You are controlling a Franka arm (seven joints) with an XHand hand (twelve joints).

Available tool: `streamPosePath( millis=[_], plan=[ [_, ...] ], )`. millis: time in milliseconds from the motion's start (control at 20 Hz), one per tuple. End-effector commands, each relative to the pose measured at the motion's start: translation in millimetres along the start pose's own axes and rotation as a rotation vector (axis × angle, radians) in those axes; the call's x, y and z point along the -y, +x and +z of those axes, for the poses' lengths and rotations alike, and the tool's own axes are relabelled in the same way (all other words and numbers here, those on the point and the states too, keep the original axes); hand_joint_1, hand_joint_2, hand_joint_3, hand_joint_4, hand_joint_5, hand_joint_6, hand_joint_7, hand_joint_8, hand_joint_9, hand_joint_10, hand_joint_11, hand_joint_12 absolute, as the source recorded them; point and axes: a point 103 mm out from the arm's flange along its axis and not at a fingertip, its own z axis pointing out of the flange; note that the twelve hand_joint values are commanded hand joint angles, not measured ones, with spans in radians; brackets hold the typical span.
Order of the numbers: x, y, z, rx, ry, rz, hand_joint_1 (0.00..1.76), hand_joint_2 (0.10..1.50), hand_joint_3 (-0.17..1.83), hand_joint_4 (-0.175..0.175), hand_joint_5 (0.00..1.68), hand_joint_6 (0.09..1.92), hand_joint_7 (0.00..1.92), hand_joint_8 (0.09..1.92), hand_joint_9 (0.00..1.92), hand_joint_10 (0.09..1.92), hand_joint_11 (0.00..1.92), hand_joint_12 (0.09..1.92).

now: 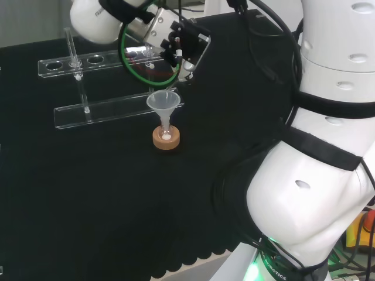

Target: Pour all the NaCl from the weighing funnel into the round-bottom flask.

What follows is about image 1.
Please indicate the clear round-bottom flask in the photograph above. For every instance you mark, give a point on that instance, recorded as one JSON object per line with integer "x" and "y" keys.
{"x": 166, "y": 137}

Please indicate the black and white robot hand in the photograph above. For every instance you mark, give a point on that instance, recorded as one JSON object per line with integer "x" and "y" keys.
{"x": 190, "y": 44}

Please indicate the translucent plastic funnel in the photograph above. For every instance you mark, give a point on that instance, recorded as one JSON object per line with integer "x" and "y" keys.
{"x": 162, "y": 102}

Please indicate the black bench cloth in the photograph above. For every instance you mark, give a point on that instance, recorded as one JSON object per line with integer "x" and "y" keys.
{"x": 102, "y": 190}

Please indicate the clear acrylic funnel stand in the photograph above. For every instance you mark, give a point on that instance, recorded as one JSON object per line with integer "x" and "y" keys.
{"x": 111, "y": 112}

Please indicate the yellow stop button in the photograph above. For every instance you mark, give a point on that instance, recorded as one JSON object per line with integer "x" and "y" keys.
{"x": 367, "y": 222}

